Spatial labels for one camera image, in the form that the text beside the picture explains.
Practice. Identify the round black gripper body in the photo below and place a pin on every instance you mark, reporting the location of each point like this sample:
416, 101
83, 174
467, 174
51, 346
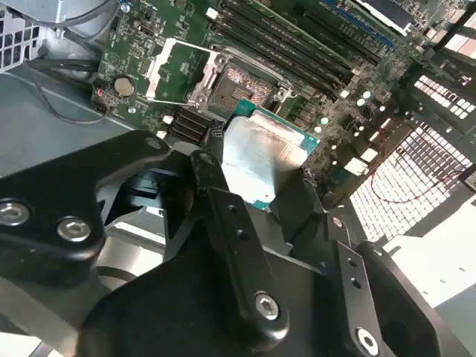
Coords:
178, 308

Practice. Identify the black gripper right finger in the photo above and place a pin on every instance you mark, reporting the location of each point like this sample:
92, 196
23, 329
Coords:
353, 282

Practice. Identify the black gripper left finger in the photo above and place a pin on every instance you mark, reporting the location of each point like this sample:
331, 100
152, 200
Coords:
238, 253

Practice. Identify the silver CPU green edge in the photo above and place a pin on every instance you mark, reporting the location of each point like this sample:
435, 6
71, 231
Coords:
256, 156

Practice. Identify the metal socket cover frame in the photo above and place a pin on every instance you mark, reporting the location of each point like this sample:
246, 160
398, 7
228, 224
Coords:
161, 52

